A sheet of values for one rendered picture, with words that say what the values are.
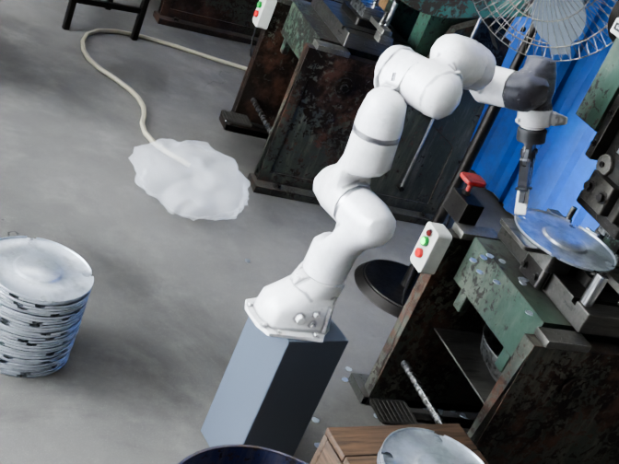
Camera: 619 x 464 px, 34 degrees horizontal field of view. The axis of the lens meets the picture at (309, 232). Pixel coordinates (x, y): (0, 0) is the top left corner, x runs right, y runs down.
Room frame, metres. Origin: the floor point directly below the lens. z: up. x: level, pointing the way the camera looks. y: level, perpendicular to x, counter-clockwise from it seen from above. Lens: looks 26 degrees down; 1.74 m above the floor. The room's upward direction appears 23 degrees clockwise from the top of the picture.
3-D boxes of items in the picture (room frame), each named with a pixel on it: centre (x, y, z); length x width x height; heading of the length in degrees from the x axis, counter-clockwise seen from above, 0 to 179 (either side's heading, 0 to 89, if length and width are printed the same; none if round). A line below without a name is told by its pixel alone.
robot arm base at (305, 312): (2.16, -0.04, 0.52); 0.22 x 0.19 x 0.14; 130
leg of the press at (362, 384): (2.90, -0.72, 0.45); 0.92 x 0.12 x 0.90; 120
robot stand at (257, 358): (2.19, -0.07, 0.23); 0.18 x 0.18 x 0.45; 40
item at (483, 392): (2.61, -0.74, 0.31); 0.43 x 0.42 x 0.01; 30
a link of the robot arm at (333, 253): (2.17, -0.10, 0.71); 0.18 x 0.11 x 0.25; 44
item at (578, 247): (2.54, -0.63, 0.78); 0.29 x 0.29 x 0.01
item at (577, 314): (2.60, -0.73, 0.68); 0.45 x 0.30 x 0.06; 30
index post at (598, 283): (2.39, -0.71, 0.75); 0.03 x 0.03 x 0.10; 30
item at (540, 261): (2.51, -0.58, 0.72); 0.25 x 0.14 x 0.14; 120
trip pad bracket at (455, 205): (2.75, -0.38, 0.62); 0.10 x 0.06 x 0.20; 30
